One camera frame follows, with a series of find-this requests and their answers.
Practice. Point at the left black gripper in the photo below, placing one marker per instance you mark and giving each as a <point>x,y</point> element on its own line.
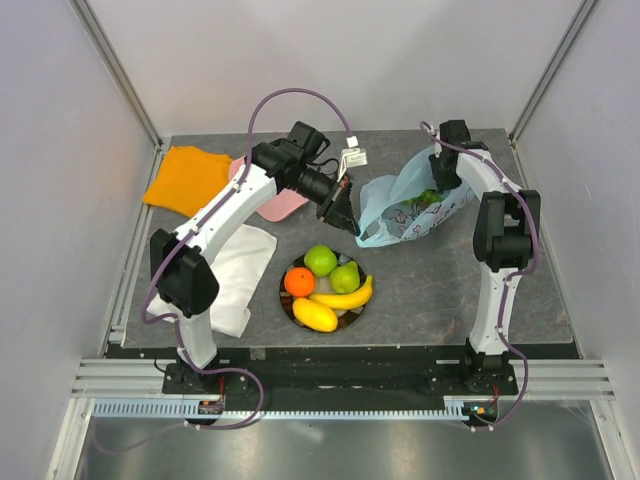
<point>336,208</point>

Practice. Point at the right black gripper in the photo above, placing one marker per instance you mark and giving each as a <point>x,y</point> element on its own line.
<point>442,184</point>

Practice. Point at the green fake grapes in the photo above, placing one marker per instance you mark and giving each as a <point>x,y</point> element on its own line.
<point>427,197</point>

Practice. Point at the light blue plastic bag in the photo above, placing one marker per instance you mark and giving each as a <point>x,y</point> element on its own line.
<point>384,218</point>

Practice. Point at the green fake apple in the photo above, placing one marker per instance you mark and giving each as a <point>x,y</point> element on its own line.
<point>320,260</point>

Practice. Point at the green fake pear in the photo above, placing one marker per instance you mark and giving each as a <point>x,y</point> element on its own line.
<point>345,279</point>

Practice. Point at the orange fake fruit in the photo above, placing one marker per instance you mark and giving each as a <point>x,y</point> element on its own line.
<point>299,282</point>

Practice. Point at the yellow fake banana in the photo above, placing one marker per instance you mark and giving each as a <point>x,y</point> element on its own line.
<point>348,301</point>

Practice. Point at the yellow fake lemon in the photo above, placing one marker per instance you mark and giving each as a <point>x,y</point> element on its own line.
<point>314,315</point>

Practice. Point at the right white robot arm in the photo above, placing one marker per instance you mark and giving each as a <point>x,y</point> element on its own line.
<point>505,244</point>

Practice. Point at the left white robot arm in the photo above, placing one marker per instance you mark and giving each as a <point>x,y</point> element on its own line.
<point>288,160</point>

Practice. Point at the pink baseball cap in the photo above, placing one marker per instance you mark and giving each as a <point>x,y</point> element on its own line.
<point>280,205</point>

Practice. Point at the dark rimmed beige plate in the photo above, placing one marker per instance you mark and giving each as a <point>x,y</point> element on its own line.
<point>345,317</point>

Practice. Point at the white folded cloth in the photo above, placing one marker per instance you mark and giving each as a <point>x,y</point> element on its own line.
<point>229,282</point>

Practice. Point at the orange folded cloth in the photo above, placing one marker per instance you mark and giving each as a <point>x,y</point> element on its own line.
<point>187,180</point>

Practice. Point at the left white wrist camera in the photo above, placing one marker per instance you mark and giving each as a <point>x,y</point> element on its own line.
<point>351,156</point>

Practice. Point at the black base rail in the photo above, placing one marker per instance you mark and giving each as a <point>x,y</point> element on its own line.
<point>434,371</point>

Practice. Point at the white slotted cable duct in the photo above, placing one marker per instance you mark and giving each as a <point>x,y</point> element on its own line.
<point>193,409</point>

